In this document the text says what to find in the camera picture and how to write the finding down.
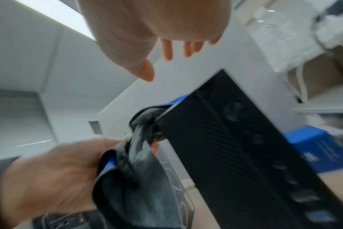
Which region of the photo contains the person's right hand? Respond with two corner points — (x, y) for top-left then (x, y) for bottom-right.
(76, 0), (232, 82)

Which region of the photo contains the person's left hand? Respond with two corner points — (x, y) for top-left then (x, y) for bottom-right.
(0, 137), (126, 226)

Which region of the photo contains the grey cleaning cloth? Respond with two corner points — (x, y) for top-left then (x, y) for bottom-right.
(91, 95), (190, 229)

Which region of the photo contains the black Lenovo tower case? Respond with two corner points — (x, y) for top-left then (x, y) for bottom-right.
(155, 143), (196, 227)

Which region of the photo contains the slim black vented computer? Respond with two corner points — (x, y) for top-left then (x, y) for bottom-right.
(155, 69), (343, 229)

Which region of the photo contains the ceiling light panel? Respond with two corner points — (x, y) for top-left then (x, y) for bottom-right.
(14, 0), (97, 42)

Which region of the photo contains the blue rectangular box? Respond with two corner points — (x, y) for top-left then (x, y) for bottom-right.
(283, 125), (343, 174)

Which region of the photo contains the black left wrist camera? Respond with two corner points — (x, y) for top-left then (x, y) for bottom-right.
(32, 210), (104, 229)

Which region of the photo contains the white charging cable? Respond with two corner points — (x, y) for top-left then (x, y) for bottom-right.
(287, 64), (311, 104)

